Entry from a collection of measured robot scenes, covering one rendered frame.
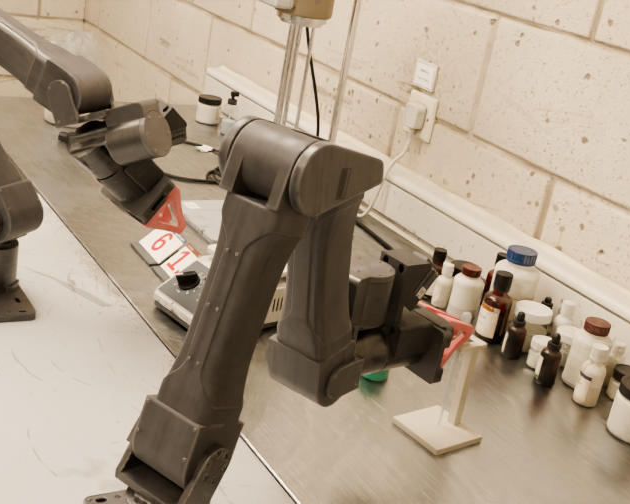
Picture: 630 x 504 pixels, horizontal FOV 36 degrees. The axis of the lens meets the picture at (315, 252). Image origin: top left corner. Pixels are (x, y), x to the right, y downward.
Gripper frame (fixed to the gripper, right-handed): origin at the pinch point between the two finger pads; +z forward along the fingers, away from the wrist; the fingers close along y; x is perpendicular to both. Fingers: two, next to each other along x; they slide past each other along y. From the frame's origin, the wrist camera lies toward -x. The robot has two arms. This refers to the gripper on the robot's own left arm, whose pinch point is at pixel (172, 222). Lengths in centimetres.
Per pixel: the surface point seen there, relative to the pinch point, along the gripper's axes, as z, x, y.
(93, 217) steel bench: 15.2, 4.5, 35.4
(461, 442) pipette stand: 18.2, 0.7, -46.2
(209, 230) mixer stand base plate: 26.4, -6.4, 22.5
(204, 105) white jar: 58, -38, 89
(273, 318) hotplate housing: 15.9, 1.3, -11.6
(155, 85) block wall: 83, -46, 147
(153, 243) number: 15.6, 2.2, 18.9
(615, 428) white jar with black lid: 35, -14, -54
